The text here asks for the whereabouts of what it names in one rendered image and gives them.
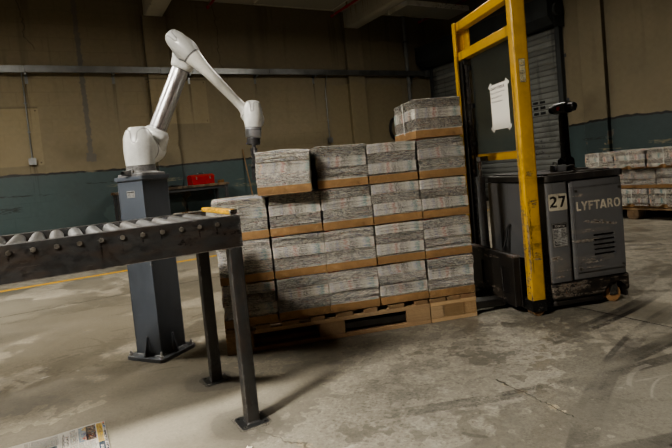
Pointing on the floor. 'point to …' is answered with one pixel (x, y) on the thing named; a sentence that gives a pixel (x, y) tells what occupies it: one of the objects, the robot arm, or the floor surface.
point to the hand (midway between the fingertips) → (254, 173)
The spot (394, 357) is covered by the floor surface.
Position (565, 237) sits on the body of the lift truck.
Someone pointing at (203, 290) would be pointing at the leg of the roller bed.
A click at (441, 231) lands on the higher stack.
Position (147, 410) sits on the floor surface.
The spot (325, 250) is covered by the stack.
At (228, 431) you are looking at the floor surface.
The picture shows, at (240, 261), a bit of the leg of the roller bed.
